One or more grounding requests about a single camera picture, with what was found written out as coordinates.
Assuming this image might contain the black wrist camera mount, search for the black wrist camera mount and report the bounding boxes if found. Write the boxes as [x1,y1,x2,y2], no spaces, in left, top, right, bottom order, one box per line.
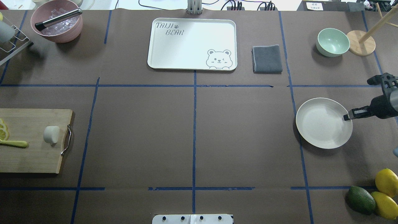
[367,72,398,98]

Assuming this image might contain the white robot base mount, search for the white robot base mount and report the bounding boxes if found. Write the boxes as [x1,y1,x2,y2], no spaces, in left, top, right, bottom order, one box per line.
[152,214,234,224]

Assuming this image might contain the yellow plastic knife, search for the yellow plastic knife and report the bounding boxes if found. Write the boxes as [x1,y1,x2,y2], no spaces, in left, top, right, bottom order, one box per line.
[0,140,28,148]

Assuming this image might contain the bamboo cutting board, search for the bamboo cutting board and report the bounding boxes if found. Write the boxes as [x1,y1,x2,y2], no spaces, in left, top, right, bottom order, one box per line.
[0,108,73,174]

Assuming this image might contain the lemon slice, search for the lemon slice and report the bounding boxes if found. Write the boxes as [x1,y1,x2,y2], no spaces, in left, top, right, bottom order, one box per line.
[0,128,9,141]
[0,123,8,132]
[0,119,7,129]

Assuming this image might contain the lemon slice near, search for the lemon slice near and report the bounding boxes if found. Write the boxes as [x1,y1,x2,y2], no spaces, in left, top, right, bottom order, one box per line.
[0,128,9,141]

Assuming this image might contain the lemon slice middle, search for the lemon slice middle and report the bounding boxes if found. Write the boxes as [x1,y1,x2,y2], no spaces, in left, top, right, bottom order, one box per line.
[0,123,8,132]

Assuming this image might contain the pink bowl with ice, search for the pink bowl with ice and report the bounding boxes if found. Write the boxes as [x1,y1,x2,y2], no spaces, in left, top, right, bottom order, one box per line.
[30,0,83,43]

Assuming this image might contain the white wire cup rack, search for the white wire cup rack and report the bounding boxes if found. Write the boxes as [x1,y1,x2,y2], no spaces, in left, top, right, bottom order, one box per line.
[0,17,34,65]

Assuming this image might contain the light blue cup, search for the light blue cup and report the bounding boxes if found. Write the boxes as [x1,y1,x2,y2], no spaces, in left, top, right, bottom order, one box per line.
[0,21,15,44]

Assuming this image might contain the black power strip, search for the black power strip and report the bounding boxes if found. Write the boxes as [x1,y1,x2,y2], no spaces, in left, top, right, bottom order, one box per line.
[221,0,277,11]

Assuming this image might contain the lemon slice far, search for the lemon slice far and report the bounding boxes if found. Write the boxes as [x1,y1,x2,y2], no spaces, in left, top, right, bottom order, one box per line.
[0,119,7,129]

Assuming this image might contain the whole yellow lemon upper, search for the whole yellow lemon upper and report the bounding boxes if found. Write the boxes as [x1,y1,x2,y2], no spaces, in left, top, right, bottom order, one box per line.
[374,168,398,198]

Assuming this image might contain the mint green bowl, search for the mint green bowl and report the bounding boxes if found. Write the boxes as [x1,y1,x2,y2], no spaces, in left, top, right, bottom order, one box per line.
[316,28,350,57]

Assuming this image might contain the white bear serving tray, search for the white bear serving tray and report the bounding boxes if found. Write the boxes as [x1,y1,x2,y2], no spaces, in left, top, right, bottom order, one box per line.
[147,17,238,71]

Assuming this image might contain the white round plate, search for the white round plate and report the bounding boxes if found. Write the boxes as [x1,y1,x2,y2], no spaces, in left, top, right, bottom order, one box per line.
[296,97,354,149]

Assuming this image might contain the wooden mug tree stand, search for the wooden mug tree stand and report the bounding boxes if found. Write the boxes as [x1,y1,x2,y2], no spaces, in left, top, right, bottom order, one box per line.
[346,5,398,56]

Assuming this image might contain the folded grey cloth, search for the folded grey cloth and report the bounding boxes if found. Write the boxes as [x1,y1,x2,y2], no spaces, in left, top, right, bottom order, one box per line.
[252,44,283,74]

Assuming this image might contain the whole yellow lemon lower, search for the whole yellow lemon lower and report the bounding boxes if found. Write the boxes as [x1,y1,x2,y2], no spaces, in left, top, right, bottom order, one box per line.
[371,191,398,220]

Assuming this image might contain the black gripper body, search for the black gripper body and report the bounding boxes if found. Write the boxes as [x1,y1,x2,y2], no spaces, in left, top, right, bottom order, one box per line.
[370,93,398,119]

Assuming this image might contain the metal camera post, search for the metal camera post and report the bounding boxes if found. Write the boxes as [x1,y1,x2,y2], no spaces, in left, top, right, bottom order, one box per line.
[187,0,203,15]

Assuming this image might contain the green avocado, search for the green avocado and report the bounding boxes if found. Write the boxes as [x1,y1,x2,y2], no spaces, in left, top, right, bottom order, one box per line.
[346,186,376,215]

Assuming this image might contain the whole yellow lemon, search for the whole yellow lemon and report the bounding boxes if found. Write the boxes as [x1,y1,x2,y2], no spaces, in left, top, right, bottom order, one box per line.
[371,191,398,220]
[374,168,398,198]

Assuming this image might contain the white steamed bun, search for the white steamed bun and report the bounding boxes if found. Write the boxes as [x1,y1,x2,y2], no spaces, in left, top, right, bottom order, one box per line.
[43,126,60,144]

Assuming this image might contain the steel black-tipped tongs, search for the steel black-tipped tongs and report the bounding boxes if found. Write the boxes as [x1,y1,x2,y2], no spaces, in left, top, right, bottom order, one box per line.
[34,8,82,31]

